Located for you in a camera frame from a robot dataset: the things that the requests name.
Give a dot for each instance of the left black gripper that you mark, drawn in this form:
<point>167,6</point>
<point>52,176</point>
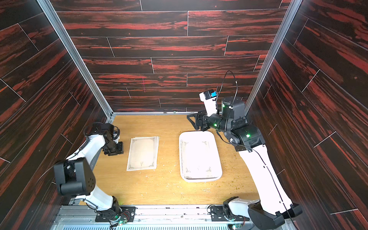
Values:
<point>120,151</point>

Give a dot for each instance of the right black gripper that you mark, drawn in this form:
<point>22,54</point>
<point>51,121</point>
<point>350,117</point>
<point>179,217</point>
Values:
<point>203,121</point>

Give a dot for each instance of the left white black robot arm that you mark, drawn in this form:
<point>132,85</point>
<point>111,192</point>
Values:
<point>74,176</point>

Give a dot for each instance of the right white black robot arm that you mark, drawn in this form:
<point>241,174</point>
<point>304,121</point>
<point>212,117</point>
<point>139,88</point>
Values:
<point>274,206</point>

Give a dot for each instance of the stationery paper in tray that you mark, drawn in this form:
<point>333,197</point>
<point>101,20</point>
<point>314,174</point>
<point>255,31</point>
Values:
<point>195,159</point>

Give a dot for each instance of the white plastic storage tray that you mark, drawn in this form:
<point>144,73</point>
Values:
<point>214,154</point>

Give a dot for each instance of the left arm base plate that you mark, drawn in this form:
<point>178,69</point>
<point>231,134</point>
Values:
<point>123,215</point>

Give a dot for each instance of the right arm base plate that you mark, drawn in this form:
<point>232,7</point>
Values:
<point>217,213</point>

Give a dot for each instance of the front aluminium rail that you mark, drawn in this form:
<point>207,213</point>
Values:
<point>148,217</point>

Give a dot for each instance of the right aluminium frame post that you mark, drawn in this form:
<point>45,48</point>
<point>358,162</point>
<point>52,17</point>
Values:
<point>280,35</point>

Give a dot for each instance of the aluminium frame post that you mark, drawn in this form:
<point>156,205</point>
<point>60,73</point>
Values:
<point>280,35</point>
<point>56,23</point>

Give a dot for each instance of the left aluminium frame post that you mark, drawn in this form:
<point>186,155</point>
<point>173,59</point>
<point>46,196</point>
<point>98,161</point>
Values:
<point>56,23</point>

